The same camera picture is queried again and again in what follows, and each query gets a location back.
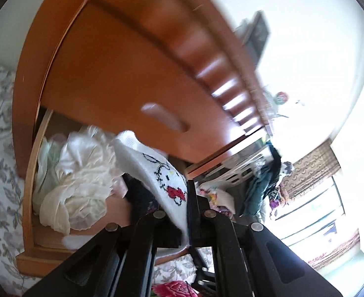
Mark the wooden nightstand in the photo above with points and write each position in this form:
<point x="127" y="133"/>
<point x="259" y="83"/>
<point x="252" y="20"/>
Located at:
<point x="24" y="99"/>

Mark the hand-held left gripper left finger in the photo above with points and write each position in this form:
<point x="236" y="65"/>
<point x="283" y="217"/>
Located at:
<point x="169" y="238"/>

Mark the purple cloth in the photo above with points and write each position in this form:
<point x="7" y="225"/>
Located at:
<point x="274" y="204"/>

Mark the grey floral bedsheet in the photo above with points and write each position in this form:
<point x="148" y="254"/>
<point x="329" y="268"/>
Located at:
<point x="2" y="191"/>

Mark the dark green garment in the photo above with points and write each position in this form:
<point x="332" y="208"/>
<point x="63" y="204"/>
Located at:
<point x="256" y="191"/>

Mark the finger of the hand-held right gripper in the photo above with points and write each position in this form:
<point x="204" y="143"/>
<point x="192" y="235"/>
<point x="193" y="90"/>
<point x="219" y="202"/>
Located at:
<point x="205" y="284"/>

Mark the red floral blanket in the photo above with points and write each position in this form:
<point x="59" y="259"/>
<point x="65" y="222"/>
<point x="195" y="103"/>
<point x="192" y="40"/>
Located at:
<point x="169" y="289"/>

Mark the white cartoon print sock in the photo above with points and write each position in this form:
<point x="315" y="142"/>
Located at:
<point x="157" y="176"/>

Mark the black lace underwear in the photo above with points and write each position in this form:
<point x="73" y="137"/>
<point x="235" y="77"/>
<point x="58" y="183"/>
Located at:
<point x="138" y="195"/>

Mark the cream sheer garment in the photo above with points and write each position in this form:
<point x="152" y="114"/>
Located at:
<point x="77" y="176"/>

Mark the white plastic rack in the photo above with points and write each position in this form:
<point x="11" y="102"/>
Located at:
<point x="231" y="173"/>

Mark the pile of colourful small things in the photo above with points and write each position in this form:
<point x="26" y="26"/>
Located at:
<point x="219" y="201"/>

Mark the red and green object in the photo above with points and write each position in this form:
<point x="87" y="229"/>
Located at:
<point x="281" y="97"/>

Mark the brown patterned curtain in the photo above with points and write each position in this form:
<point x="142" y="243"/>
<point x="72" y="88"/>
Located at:
<point x="315" y="167"/>

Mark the pale green garment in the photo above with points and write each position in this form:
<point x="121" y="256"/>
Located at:
<point x="46" y="167"/>

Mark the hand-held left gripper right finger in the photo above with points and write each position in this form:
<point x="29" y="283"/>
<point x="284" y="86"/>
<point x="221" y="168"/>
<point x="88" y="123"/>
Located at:
<point x="197" y="222"/>

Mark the window frame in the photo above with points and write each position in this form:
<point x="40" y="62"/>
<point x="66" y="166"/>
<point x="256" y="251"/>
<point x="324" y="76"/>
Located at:
<point x="324" y="210"/>

